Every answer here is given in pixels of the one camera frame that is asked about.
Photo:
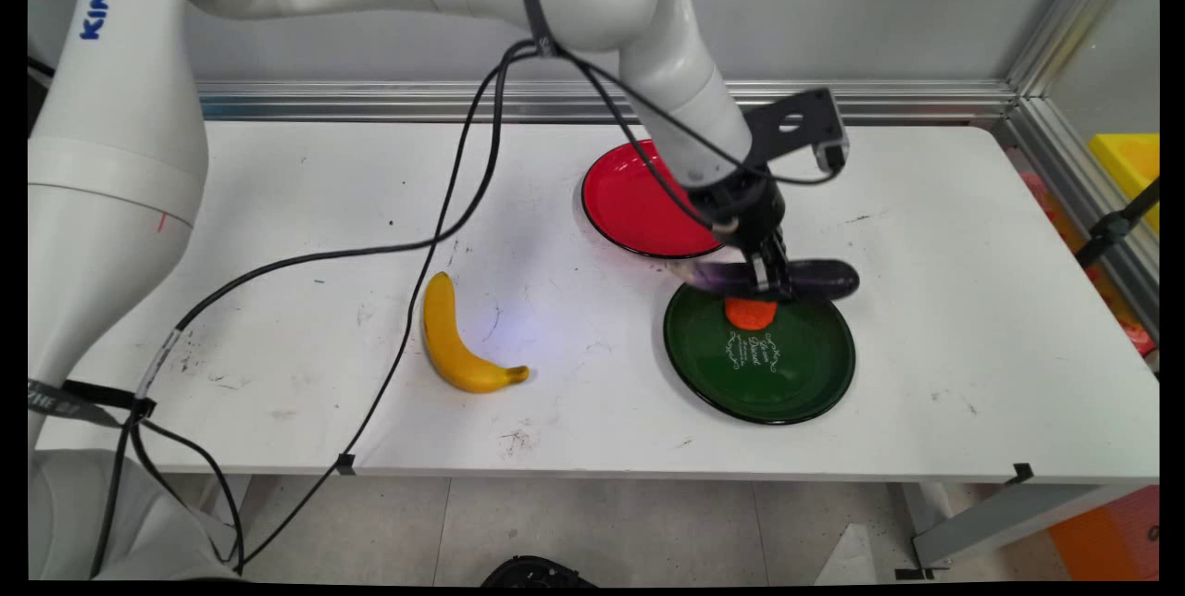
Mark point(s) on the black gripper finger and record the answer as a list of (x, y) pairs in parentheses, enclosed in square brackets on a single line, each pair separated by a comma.
[(760, 270), (782, 272)]

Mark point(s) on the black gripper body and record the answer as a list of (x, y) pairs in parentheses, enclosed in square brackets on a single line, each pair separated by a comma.
[(745, 207)]

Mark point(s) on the purple toy eggplant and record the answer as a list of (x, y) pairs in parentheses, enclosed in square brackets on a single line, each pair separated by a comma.
[(824, 279)]

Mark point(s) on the yellow banana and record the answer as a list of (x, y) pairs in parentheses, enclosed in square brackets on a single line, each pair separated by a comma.
[(444, 346)]

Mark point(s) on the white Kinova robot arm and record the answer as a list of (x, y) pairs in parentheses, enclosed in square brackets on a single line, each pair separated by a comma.
[(120, 115)]

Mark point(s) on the orange toy food piece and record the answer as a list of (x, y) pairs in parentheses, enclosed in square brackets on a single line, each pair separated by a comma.
[(748, 314)]

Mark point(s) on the green round plate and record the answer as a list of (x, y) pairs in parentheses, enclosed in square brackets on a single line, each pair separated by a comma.
[(787, 374)]

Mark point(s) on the red round plate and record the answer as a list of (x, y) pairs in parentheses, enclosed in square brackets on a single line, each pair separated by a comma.
[(629, 203)]

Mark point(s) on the black tape piece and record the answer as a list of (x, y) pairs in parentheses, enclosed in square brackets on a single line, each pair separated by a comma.
[(346, 465), (1022, 474)]

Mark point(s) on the grey table leg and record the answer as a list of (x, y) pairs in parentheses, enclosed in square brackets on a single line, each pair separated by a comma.
[(1000, 517)]

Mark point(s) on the black stand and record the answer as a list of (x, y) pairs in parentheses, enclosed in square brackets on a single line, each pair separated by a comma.
[(1111, 228)]

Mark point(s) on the yellow plastic bin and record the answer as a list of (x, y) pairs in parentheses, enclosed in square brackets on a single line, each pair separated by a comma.
[(1131, 166)]

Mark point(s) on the black object on floor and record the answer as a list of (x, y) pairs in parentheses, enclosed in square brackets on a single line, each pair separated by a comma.
[(537, 573)]

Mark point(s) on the orange box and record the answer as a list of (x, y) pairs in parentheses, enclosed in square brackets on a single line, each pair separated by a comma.
[(1111, 536)]

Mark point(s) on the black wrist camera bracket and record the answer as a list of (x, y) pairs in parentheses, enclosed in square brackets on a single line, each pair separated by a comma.
[(787, 119)]

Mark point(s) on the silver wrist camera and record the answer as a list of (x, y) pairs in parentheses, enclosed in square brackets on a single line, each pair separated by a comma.
[(831, 156)]

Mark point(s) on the short aluminium frame rail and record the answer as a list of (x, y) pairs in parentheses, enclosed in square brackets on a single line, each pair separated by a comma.
[(1074, 189)]

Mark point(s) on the aluminium frame post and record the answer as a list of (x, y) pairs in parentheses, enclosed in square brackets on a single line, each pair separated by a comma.
[(1078, 18)]

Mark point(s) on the long aluminium frame rail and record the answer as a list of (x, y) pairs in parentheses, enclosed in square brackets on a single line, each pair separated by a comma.
[(370, 101)]

